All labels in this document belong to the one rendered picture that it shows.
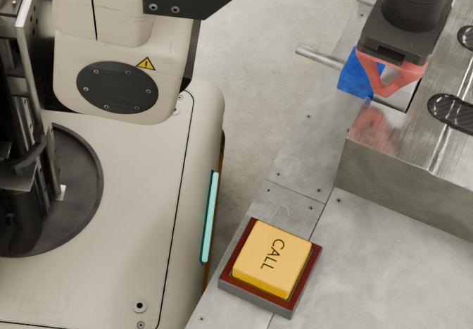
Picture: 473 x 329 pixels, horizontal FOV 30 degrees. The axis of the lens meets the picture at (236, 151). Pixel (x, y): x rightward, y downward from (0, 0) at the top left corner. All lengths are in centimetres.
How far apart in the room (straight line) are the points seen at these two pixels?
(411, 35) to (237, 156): 114
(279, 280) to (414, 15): 28
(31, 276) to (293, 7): 106
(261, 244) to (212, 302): 7
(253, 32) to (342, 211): 127
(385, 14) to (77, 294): 81
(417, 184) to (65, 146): 87
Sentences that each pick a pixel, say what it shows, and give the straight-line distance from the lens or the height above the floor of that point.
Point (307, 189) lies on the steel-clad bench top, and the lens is 95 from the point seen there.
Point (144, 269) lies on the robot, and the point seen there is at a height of 28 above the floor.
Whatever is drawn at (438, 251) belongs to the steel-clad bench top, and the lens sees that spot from 95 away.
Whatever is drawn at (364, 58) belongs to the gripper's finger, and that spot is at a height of 97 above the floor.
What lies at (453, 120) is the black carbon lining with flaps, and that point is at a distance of 94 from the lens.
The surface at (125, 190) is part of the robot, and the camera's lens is 156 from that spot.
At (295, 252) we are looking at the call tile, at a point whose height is 84.
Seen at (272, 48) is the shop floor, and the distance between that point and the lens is 214.
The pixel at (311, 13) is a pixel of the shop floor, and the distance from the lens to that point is 223.
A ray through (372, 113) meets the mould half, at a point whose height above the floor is 89.
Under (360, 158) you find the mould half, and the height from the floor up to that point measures 87.
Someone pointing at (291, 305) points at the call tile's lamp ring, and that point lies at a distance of 86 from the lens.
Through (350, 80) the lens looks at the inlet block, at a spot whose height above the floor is 90.
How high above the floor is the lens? 160
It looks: 55 degrees down
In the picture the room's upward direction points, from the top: 6 degrees clockwise
